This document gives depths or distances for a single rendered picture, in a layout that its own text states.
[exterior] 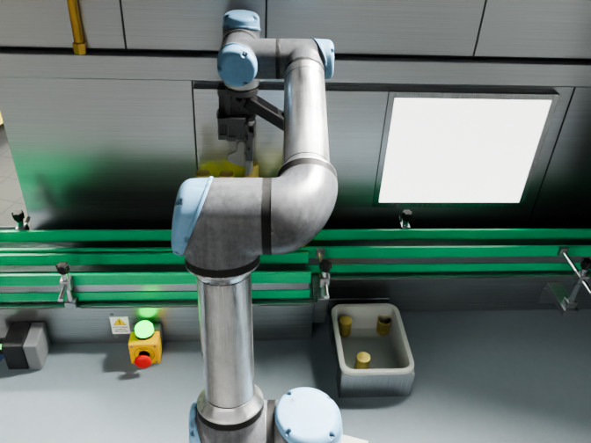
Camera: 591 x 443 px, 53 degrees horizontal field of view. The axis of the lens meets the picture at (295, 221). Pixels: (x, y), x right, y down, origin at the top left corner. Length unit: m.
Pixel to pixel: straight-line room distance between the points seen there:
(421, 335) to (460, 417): 0.26
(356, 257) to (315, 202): 0.69
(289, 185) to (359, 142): 0.70
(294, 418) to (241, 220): 0.39
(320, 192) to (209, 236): 0.17
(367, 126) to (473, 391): 0.70
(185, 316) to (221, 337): 0.55
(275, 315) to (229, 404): 0.50
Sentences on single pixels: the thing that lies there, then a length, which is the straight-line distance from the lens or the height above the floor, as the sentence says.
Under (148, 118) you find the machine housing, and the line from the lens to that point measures 1.54.
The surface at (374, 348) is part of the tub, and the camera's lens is 1.55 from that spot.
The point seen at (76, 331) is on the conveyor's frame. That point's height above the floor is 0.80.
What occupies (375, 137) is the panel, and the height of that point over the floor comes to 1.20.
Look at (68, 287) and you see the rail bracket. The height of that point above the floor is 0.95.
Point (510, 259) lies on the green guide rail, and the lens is 1.68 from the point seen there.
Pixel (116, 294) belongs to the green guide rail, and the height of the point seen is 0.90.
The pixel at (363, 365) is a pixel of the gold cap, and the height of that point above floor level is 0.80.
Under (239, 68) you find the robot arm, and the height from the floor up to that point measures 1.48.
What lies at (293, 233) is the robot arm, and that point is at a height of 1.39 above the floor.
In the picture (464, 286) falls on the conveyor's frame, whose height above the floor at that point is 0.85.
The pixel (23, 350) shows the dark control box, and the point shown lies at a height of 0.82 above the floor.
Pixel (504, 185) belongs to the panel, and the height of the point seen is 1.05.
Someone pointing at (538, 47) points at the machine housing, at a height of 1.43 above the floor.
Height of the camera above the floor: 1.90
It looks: 36 degrees down
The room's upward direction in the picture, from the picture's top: 3 degrees clockwise
